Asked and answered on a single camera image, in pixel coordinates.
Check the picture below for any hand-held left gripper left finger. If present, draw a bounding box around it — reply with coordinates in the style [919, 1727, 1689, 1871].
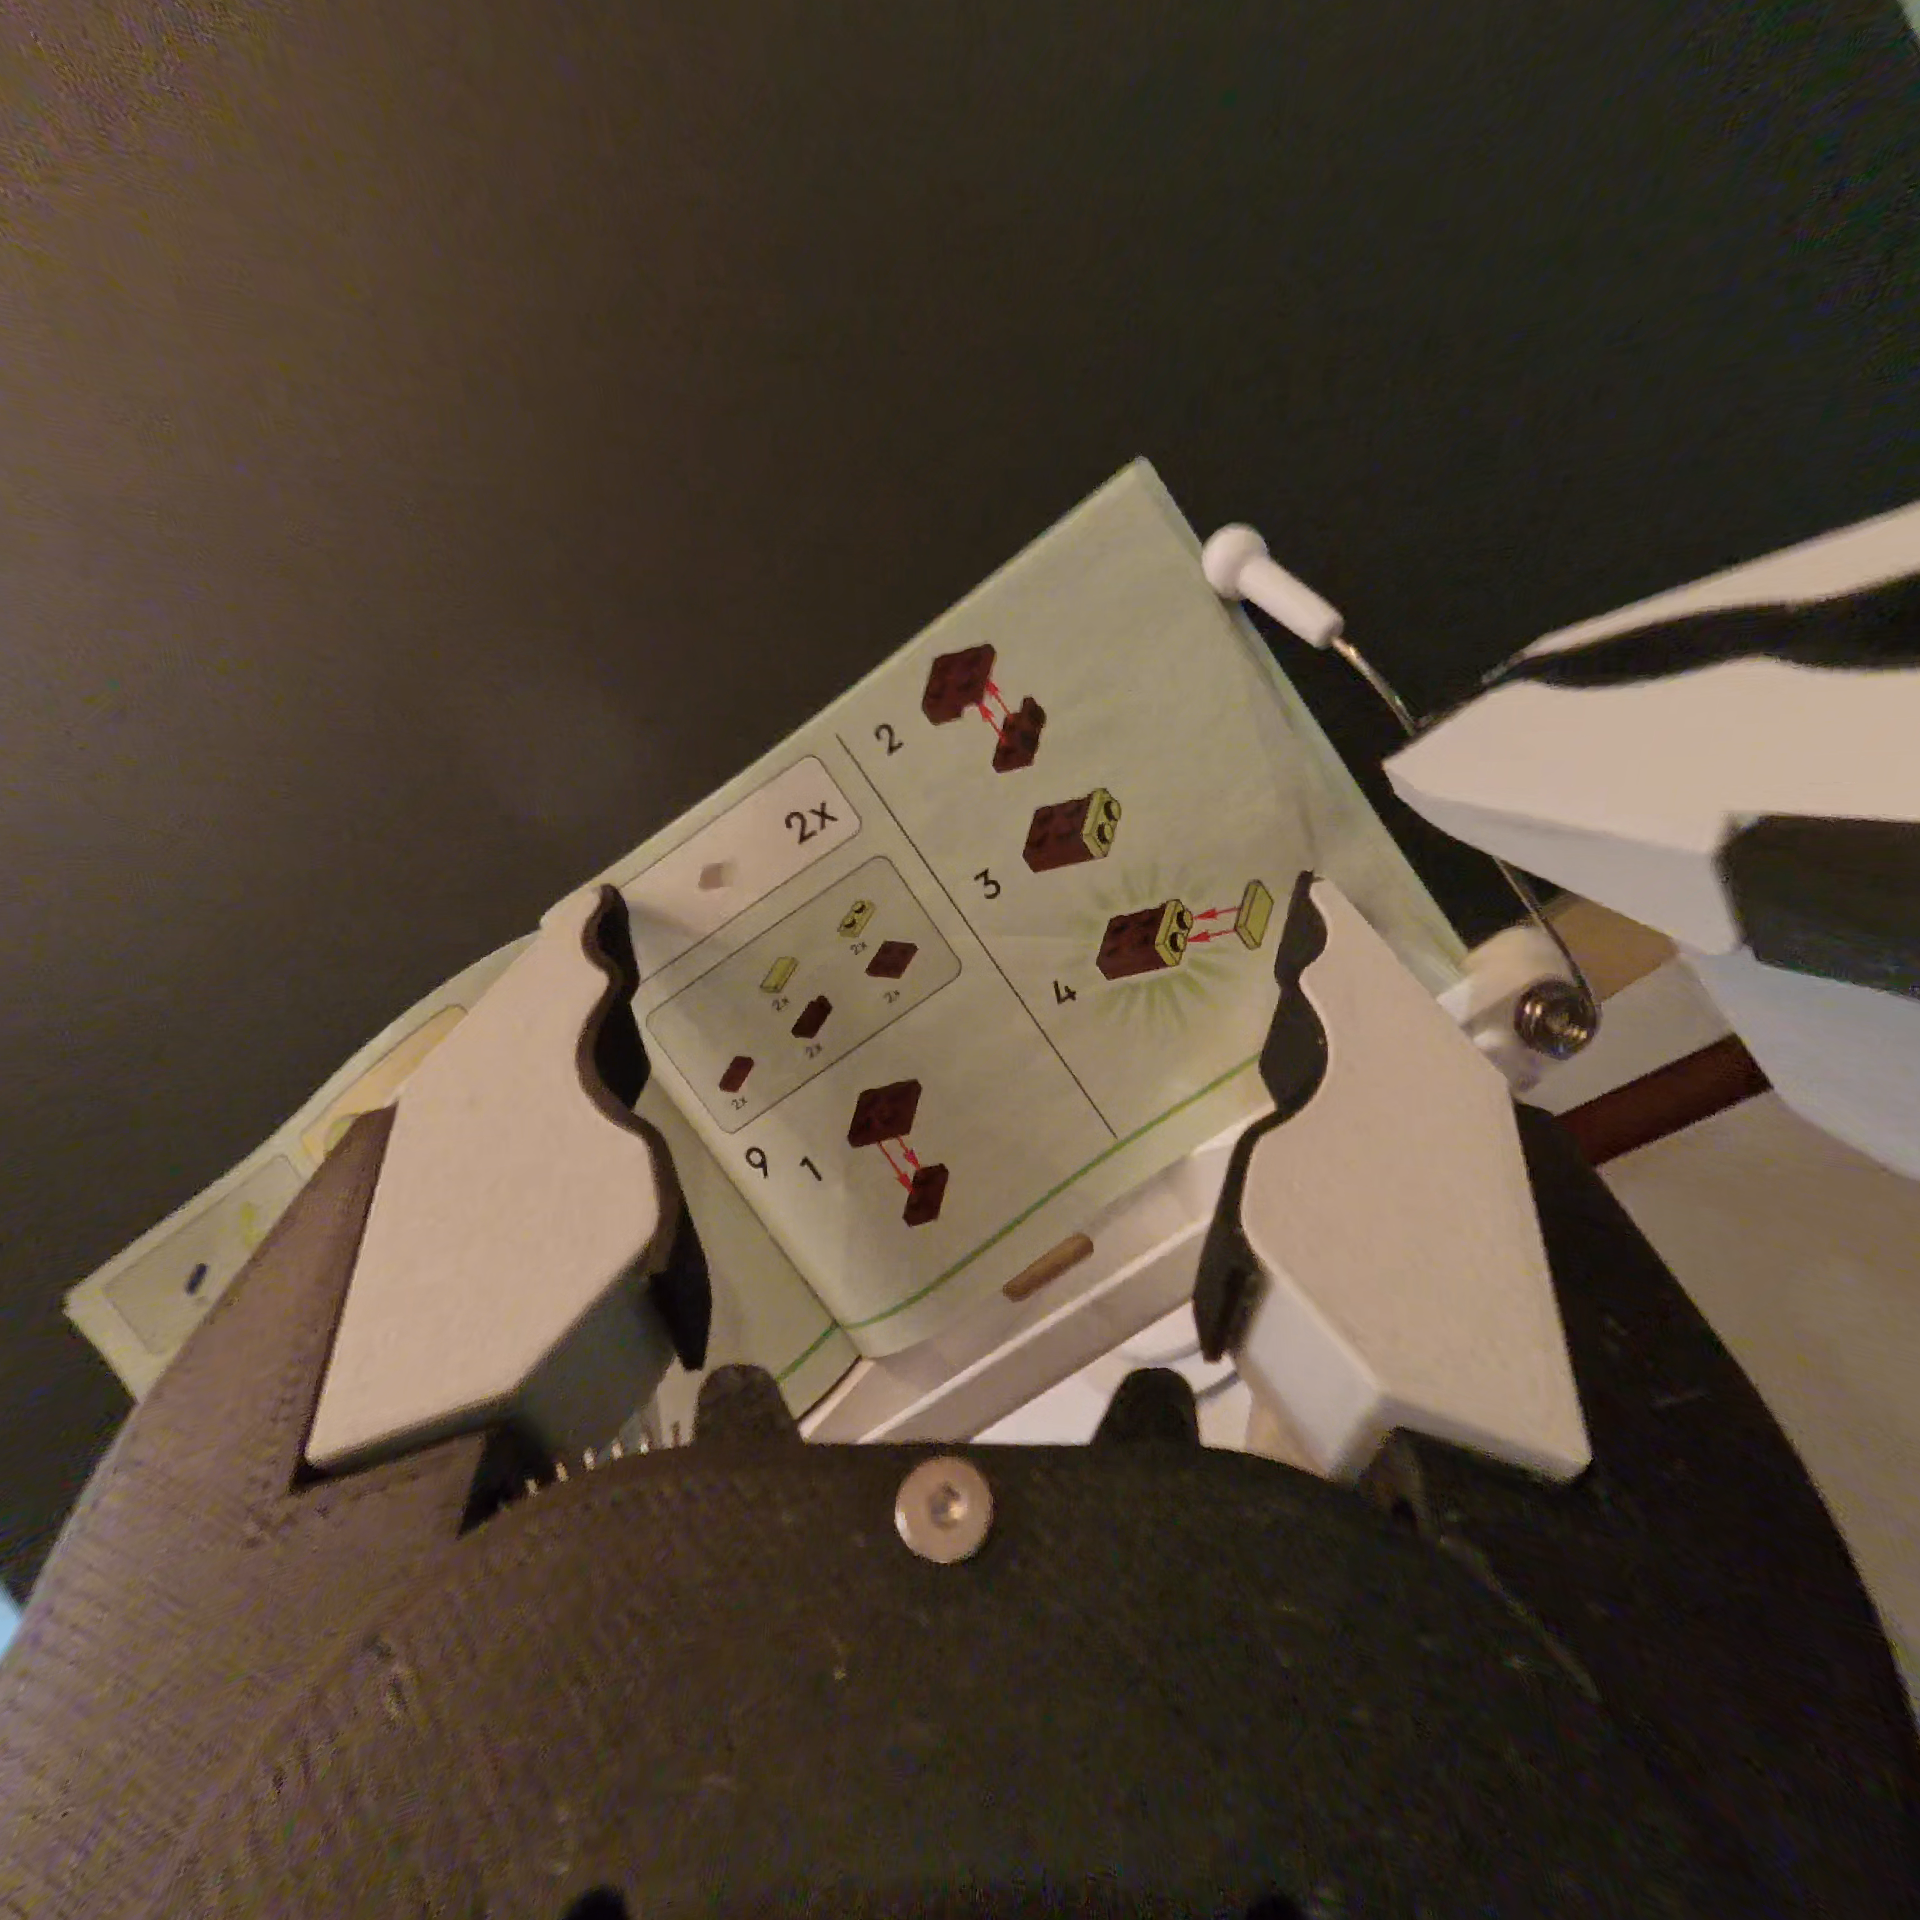
[299, 883, 714, 1479]

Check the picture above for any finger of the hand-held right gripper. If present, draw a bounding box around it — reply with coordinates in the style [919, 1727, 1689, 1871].
[1486, 501, 1920, 691]
[1375, 649, 1920, 1182]

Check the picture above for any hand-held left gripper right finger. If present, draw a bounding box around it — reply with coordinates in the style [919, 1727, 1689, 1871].
[1189, 872, 1596, 1486]

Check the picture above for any white-tipped wire page holder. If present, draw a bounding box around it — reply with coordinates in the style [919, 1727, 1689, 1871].
[1201, 521, 1603, 1063]

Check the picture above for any green building instruction booklet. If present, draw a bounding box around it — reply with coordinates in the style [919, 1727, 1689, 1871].
[61, 456, 1471, 1390]

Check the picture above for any white book stand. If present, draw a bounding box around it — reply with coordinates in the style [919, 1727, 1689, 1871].
[801, 920, 1576, 1455]

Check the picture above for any black flat panel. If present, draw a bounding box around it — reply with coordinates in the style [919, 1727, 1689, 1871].
[0, 0, 1920, 1562]

